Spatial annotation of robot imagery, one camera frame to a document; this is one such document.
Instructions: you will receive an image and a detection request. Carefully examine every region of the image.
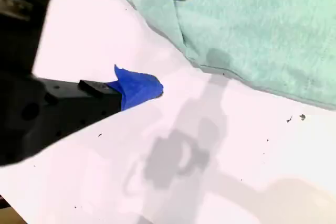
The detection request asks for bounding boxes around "pale green T-shirt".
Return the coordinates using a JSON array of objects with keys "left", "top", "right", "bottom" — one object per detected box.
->
[{"left": 104, "top": 0, "right": 336, "bottom": 111}]

